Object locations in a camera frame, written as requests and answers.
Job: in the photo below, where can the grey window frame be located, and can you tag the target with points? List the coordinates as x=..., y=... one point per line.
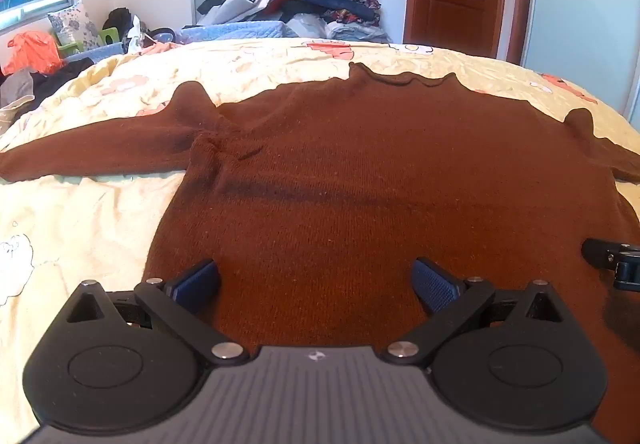
x=35, y=7

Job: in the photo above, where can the white wardrobe door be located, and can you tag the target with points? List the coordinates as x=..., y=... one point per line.
x=580, y=9

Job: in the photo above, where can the dark clothes heap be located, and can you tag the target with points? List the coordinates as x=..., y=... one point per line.
x=35, y=84

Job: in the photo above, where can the black bag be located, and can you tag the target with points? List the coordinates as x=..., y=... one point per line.
x=120, y=22

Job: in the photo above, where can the blue quilted mat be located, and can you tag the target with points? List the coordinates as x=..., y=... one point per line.
x=240, y=31

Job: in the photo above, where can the brown knit sweater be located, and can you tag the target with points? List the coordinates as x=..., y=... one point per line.
x=350, y=174

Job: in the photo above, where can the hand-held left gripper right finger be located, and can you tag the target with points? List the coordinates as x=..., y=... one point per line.
x=435, y=284

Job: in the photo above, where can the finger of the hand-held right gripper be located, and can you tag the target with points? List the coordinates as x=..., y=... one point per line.
x=602, y=251

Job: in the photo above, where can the yellow floral quilt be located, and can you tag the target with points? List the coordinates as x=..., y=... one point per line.
x=75, y=224

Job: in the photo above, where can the floral pillow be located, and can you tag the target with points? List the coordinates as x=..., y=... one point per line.
x=75, y=27

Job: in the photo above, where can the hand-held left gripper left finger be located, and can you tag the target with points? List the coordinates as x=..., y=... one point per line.
x=197, y=281

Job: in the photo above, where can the orange cloth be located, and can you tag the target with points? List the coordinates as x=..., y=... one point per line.
x=32, y=52

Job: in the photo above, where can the green stool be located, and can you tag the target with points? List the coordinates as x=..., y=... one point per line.
x=109, y=37

